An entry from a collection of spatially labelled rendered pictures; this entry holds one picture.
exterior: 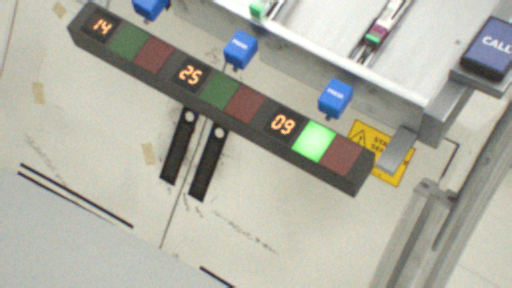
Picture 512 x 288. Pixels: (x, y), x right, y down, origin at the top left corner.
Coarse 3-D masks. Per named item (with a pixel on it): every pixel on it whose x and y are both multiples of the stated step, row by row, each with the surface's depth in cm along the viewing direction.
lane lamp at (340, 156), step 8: (336, 136) 89; (336, 144) 89; (344, 144) 89; (352, 144) 89; (328, 152) 89; (336, 152) 89; (344, 152) 88; (352, 152) 88; (360, 152) 88; (320, 160) 88; (328, 160) 88; (336, 160) 88; (344, 160) 88; (352, 160) 88; (336, 168) 88; (344, 168) 88; (344, 176) 87
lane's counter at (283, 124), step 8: (280, 112) 91; (288, 112) 91; (272, 120) 90; (280, 120) 90; (288, 120) 90; (296, 120) 90; (264, 128) 90; (272, 128) 90; (280, 128) 90; (288, 128) 90; (296, 128) 90; (280, 136) 90; (288, 136) 90
